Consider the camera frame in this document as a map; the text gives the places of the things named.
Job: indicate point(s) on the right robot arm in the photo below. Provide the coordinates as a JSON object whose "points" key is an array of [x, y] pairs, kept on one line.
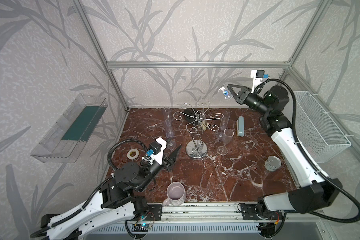
{"points": [[277, 104]]}

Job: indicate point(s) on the roll of tape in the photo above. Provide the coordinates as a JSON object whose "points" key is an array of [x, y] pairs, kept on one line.
{"points": [[133, 154]]}

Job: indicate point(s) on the black yellow work glove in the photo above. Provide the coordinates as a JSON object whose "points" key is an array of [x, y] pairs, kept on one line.
{"points": [[195, 118]]}

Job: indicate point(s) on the green circuit board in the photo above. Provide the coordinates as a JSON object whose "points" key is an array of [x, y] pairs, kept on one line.
{"points": [[142, 227]]}

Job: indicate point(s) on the aluminium front rail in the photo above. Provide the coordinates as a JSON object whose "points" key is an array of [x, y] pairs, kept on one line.
{"points": [[192, 213]]}

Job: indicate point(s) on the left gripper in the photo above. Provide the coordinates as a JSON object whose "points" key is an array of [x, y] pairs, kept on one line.
{"points": [[163, 162]]}

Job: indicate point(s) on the chrome wine glass rack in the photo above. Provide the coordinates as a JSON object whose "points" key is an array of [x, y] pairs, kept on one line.
{"points": [[197, 149]]}

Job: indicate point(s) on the clear acrylic wall shelf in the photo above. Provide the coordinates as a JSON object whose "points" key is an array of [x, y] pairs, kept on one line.
{"points": [[68, 137]]}

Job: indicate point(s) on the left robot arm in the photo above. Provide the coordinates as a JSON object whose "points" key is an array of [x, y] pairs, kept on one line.
{"points": [[113, 200]]}

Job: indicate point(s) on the clear champagne flute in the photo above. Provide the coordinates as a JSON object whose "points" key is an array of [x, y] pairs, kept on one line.
{"points": [[171, 143], [225, 93], [226, 139]]}

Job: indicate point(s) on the lilac ceramic mug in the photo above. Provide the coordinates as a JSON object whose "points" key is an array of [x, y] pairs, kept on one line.
{"points": [[176, 195]]}

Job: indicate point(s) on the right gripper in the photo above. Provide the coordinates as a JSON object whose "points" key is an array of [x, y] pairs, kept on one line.
{"points": [[245, 97]]}

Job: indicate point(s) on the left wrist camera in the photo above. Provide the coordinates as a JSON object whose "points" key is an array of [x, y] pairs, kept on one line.
{"points": [[155, 152]]}

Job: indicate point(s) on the white wire wall basket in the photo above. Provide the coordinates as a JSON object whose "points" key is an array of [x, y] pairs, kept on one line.
{"points": [[316, 129]]}

